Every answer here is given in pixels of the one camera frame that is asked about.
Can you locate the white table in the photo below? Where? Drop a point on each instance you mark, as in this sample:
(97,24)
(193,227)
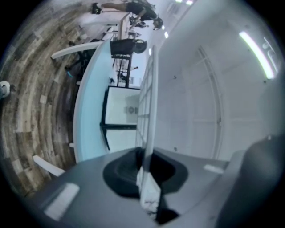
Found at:
(93,107)

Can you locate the black framed white fridge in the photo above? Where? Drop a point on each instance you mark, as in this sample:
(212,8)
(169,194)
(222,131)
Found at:
(120,104)

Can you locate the black equipment cart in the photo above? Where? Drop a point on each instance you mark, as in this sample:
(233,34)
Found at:
(124,47)

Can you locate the black office chair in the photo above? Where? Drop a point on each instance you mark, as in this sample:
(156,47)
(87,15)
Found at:
(83,59)

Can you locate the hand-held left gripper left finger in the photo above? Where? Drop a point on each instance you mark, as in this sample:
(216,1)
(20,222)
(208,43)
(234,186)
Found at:
(121,176)

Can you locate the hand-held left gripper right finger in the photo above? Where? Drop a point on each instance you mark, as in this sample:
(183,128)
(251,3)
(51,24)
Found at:
(172,176)

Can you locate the white desk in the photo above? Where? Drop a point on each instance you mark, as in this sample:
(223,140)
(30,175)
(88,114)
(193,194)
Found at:
(104,21)

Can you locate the long ceiling light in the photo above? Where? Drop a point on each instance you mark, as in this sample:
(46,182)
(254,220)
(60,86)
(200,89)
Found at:
(257,54)

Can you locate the person's white shoe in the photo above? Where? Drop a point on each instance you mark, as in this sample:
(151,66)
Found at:
(4,88)

